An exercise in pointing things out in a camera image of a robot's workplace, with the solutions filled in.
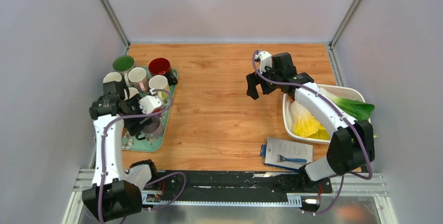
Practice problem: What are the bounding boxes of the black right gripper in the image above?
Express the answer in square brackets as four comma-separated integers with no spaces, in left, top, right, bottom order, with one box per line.
[247,62,282,100]

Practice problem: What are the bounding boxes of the pink octagonal mug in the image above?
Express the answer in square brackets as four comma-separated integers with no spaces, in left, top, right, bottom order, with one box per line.
[128,67,149,93]

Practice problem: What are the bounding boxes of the mauve mug black handle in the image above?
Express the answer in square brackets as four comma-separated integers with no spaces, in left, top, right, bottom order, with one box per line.
[135,116,164,140]

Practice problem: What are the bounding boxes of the dark green octagonal mug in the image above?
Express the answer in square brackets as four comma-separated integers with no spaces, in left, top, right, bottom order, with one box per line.
[102,72,123,84]

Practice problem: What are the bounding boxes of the light green octagonal mug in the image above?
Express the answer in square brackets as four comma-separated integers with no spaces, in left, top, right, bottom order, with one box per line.
[149,75,170,101]

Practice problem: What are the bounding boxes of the cream floral mug green inside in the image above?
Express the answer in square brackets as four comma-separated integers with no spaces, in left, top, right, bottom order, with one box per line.
[112,55,136,76]

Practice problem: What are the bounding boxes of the black skull mug red inside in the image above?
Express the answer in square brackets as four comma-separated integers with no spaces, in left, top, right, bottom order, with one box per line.
[148,58,178,86]

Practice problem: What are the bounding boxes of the dark blue octagonal mug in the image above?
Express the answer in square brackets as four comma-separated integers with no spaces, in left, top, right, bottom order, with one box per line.
[124,87,139,100]

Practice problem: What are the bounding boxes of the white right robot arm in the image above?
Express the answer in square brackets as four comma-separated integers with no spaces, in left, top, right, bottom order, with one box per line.
[246,50,375,192]

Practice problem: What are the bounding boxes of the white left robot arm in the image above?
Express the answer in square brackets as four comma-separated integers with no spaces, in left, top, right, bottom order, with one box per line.
[82,81,160,223]

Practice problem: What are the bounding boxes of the green floral serving tray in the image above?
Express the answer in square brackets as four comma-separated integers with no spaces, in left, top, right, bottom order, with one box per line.
[122,66,175,152]

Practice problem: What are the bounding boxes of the blue razor package card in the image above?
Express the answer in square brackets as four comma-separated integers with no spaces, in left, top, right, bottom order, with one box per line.
[260,137,313,171]

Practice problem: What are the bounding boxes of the white vegetable basin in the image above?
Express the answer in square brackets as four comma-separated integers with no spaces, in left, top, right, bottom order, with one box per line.
[283,82,365,145]

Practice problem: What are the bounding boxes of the green bok choy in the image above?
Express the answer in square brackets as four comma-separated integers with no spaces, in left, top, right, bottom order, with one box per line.
[321,88,375,121]

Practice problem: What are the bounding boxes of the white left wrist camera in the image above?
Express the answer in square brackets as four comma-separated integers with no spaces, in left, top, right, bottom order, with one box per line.
[138,89,164,114]

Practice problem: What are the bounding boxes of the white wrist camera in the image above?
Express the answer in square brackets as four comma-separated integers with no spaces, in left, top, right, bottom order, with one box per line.
[138,89,164,114]
[254,50,273,74]

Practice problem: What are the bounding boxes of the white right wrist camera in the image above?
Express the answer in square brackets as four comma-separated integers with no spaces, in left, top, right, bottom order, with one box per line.
[254,50,273,74]

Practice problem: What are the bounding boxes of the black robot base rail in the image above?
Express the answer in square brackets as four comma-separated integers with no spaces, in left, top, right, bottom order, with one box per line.
[142,170,333,204]

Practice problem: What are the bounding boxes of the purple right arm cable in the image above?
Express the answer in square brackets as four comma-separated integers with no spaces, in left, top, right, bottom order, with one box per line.
[252,50,374,215]

